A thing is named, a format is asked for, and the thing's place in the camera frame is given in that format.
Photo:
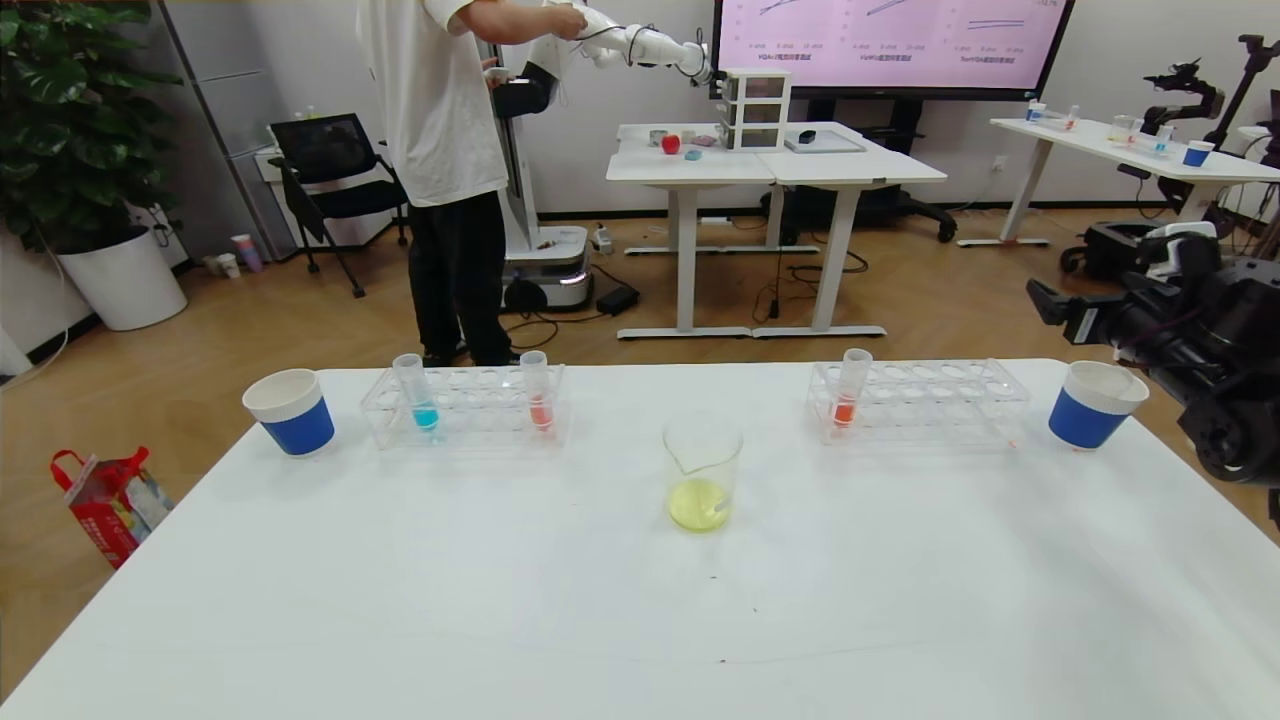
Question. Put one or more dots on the white mobile robot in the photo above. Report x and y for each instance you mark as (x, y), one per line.
(545, 265)

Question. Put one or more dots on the small blue cup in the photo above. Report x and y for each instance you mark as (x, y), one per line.
(1197, 155)

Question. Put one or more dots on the clear acrylic test tube rack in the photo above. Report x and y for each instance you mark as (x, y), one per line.
(480, 410)
(930, 405)

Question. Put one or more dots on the pink cup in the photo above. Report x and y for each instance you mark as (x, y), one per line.
(247, 255)

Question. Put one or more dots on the blue pigment test tube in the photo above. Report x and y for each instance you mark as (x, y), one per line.
(422, 410)

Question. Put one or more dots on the white desk with apple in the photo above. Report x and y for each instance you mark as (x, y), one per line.
(690, 165)

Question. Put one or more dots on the white power plug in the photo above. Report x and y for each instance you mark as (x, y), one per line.
(602, 238)

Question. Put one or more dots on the white drawer shelf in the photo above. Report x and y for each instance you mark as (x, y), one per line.
(755, 110)

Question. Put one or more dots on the white desk with tray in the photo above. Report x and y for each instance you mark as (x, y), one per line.
(860, 168)

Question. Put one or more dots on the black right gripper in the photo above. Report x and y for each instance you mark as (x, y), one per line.
(1079, 314)

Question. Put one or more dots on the grey cabinet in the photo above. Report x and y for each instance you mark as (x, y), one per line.
(235, 110)

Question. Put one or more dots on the grey tray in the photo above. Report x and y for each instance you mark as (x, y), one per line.
(830, 143)

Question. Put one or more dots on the long white desk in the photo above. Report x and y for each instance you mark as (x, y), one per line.
(1120, 145)

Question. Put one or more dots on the small white cup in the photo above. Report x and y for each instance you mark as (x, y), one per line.
(228, 267)

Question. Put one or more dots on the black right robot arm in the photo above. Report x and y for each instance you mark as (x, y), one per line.
(1240, 410)

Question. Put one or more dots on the black background robot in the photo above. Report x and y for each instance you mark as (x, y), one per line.
(1100, 250)

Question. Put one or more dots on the black power adapter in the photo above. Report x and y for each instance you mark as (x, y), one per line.
(618, 300)

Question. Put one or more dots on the blue and white paper cup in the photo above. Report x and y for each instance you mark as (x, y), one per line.
(1090, 420)
(295, 425)

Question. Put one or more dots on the red apple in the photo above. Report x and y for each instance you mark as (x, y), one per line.
(671, 144)

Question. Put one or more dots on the clear glass beaker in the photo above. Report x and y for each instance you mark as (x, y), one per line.
(700, 500)

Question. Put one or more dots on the large wall monitor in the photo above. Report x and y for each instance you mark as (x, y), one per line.
(890, 45)

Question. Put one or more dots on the black chair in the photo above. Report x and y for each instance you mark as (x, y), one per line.
(320, 150)

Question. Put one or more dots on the person in white shirt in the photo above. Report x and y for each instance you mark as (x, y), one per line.
(430, 120)

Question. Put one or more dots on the white plant pot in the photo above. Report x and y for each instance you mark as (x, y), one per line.
(125, 285)

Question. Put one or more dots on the green potted plant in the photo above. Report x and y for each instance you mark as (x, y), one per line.
(70, 120)

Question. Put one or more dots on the orange-red pigment test tube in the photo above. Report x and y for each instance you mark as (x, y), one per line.
(847, 405)

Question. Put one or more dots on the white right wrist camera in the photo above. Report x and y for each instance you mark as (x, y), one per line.
(1180, 248)

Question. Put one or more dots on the red pigment test tube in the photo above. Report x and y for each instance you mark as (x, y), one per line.
(539, 405)

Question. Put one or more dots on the red shopping bag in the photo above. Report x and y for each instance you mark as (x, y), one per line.
(110, 510)

